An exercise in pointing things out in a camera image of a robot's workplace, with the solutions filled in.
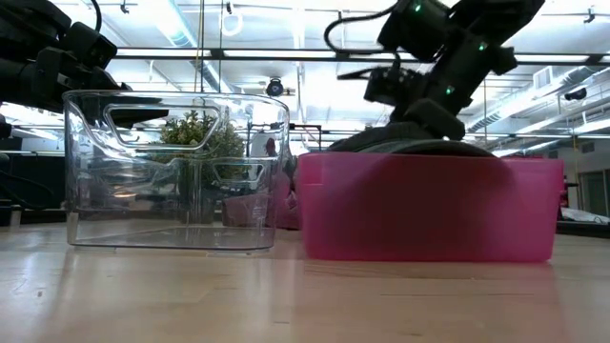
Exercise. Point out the clear plastic bin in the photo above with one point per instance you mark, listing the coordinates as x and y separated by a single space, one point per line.
86 157

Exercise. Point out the black metal frame stand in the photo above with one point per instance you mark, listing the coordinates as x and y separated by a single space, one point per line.
305 127

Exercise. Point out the black round ceiling fixture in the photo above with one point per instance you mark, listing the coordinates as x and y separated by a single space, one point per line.
274 88

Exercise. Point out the green potted plant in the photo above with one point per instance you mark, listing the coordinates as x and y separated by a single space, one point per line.
200 138

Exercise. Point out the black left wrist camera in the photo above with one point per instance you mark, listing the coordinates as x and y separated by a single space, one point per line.
90 45

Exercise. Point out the black ceiling security camera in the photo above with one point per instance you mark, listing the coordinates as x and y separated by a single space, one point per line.
575 94

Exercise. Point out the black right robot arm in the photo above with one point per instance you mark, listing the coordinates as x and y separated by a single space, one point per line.
476 62

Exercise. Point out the pink translucent plastic bin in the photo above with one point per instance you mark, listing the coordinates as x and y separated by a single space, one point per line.
429 214

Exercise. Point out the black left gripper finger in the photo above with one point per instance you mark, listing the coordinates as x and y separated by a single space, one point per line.
138 116
128 100

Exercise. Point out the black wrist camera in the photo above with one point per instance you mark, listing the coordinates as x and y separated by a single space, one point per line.
90 45
391 88

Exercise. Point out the black background counter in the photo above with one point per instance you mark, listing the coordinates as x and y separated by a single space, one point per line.
28 176

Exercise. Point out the maroon baseball cap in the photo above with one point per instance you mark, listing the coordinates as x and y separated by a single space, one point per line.
248 209

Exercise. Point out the dark green baseball cap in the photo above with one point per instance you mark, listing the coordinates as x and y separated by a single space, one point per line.
381 140

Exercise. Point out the black overhead frame bar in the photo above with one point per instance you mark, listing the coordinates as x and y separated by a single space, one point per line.
286 54

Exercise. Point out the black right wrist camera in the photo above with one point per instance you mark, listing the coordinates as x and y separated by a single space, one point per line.
391 88

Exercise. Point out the silver ceiling duct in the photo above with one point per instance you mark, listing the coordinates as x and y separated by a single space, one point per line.
553 95

